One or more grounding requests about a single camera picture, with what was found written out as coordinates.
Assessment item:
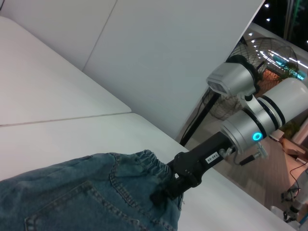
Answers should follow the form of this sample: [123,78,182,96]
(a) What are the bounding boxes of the black fan stand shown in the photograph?
[180,89,221,146]

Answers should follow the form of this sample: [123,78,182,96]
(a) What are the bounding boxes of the small wire cage fan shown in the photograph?
[201,90,244,121]

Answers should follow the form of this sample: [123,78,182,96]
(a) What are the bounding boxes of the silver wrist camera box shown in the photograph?
[206,62,257,97]

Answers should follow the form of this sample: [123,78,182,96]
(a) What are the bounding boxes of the brown cardboard box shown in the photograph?
[282,137,308,157]

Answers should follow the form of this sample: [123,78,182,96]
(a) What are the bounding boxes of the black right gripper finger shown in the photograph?
[150,178,193,207]
[167,160,178,173]

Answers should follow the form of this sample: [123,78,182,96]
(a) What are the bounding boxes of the blue denim shorts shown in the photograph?
[0,149,186,231]

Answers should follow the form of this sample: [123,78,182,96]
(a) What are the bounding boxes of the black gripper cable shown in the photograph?
[220,144,269,167]

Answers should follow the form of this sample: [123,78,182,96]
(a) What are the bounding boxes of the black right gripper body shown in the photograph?
[173,133,236,189]

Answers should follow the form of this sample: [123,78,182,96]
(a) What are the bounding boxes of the grey metal equipment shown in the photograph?
[281,187,304,222]

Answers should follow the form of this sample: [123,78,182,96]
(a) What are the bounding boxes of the large wire cage fan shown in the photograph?
[226,37,299,80]

